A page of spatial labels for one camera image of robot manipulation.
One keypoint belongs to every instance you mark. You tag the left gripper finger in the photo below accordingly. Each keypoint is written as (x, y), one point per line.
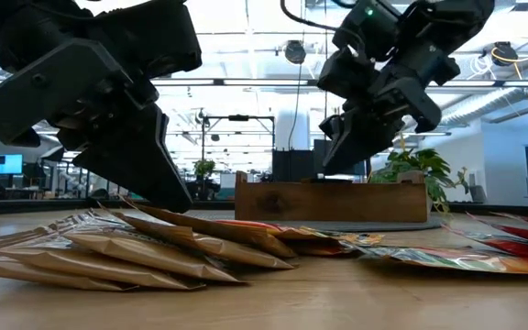
(140, 160)

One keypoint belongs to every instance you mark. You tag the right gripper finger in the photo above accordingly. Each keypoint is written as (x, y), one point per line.
(360, 137)

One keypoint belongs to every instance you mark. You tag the dark wooden tea box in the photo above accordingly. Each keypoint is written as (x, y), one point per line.
(337, 201)

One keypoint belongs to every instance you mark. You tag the brown tea packet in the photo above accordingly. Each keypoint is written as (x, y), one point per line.
(99, 270)
(227, 252)
(227, 234)
(25, 275)
(154, 256)

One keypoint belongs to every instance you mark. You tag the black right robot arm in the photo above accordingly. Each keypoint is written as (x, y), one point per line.
(452, 23)

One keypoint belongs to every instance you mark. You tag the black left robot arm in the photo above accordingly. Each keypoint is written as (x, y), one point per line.
(7, 23)

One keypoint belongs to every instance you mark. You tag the small distant potted plant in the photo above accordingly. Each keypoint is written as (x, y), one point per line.
(203, 167)

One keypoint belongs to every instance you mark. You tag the black computer case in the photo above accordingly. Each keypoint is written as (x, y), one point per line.
(291, 165)

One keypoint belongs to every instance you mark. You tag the white square column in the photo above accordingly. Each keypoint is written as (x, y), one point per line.
(282, 133)

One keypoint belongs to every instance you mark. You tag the green leafy potted plant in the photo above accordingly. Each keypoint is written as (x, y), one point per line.
(433, 167)

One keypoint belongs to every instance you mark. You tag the grey round table mat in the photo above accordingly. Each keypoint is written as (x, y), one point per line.
(383, 226)

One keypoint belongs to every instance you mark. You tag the desktop computer monitor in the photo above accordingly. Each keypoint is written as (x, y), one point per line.
(7, 163)

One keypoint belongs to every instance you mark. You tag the black metal stand frame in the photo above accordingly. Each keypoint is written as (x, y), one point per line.
(238, 117)

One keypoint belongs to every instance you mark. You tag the black aluminium table frame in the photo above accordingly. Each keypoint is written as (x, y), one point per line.
(16, 207)

